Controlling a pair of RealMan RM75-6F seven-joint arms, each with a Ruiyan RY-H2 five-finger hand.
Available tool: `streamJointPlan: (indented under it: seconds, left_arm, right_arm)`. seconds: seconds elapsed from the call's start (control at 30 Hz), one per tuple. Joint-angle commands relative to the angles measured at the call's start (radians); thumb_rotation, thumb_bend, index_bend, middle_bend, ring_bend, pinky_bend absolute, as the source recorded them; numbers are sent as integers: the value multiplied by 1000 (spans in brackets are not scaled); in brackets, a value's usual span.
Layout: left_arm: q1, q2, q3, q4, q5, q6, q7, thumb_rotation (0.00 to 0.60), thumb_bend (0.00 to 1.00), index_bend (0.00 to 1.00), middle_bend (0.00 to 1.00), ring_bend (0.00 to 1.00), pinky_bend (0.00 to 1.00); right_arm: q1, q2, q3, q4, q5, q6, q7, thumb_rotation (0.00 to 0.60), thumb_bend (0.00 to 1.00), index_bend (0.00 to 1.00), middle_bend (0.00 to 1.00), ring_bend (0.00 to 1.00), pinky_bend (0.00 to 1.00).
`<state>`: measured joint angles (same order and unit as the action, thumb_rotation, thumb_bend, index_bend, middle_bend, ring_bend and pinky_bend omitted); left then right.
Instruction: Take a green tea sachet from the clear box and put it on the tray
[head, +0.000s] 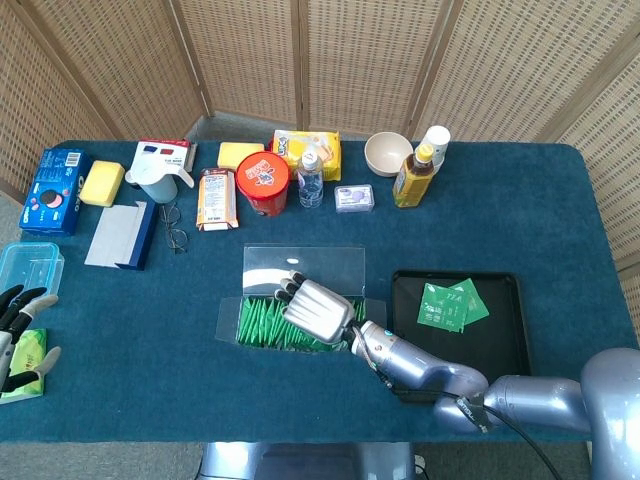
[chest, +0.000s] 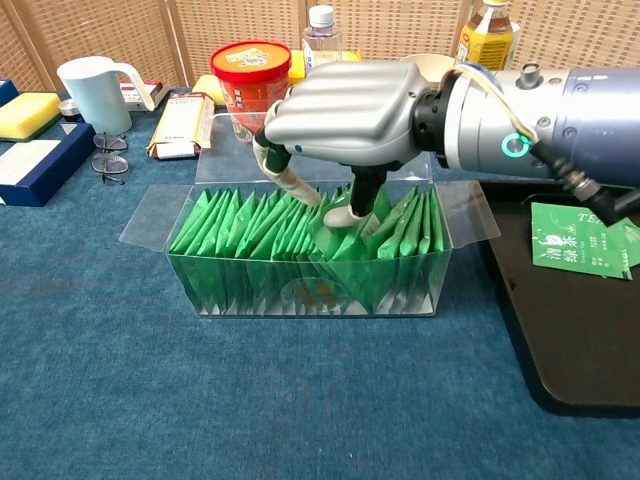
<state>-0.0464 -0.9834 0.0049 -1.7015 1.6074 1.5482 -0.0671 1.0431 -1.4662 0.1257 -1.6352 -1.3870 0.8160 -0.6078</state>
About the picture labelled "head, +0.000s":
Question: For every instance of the black plastic tray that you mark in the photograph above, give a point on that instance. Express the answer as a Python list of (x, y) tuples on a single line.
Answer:
[(500, 340)]

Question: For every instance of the beige bowl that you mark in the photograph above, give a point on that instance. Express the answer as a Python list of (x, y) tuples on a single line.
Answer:
[(387, 152)]

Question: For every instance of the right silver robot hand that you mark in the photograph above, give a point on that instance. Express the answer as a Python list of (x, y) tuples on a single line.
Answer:
[(320, 310)]

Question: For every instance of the silver-blue robot base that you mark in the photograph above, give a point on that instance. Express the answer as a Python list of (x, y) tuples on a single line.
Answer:
[(300, 462)]

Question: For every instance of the clear blue food container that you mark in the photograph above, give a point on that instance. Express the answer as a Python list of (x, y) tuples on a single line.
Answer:
[(30, 267)]

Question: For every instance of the green tea sachets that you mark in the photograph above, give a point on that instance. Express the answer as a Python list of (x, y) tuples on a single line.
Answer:
[(440, 310)]

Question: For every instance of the blue Oreo box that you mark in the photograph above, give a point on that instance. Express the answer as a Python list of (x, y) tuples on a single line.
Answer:
[(50, 195)]

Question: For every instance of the yellow sponge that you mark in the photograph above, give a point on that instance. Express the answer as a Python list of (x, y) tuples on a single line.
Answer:
[(240, 155), (102, 182)]

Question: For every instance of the white red 3D-glasses box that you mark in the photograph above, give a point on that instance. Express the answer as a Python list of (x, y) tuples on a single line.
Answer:
[(165, 152)]

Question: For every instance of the wicker folding screen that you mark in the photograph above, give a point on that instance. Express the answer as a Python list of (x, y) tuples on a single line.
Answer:
[(350, 60)]

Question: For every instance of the clear box of green packets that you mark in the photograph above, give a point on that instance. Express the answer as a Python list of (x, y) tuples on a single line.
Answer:
[(325, 265)]

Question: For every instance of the white kettle jug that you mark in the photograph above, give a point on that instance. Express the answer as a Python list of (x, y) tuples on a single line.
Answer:
[(157, 185)]

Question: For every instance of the yellow snack bag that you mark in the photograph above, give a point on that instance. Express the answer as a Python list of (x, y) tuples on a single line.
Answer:
[(327, 150)]

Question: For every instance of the green tissue pack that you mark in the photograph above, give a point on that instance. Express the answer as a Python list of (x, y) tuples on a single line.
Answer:
[(30, 355)]

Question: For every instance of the orange white biscuit package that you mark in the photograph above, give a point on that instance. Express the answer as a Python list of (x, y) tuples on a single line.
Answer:
[(216, 200)]

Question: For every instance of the small clear purple box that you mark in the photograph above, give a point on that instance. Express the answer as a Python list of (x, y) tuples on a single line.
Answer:
[(354, 197)]

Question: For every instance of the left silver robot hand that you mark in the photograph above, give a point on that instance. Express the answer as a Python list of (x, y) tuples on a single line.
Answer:
[(5, 345)]

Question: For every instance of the yellow tea drink bottle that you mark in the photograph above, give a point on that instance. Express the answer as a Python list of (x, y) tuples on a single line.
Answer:
[(412, 182)]

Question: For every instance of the row of green tea bags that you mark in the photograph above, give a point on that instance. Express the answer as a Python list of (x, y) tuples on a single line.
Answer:
[(260, 325)]

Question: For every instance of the red instant noodle cup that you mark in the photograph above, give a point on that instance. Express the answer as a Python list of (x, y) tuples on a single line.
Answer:
[(262, 175)]

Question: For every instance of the clear water bottle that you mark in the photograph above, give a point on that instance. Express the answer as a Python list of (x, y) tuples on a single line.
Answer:
[(310, 187)]

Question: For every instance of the navy box white lid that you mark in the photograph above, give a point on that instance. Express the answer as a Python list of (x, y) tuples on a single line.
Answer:
[(115, 235)]

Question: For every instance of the thin-frame eyeglasses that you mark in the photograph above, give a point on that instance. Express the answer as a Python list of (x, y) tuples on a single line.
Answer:
[(170, 215)]

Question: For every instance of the blue carpet table cover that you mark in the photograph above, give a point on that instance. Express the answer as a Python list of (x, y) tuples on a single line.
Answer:
[(150, 390)]

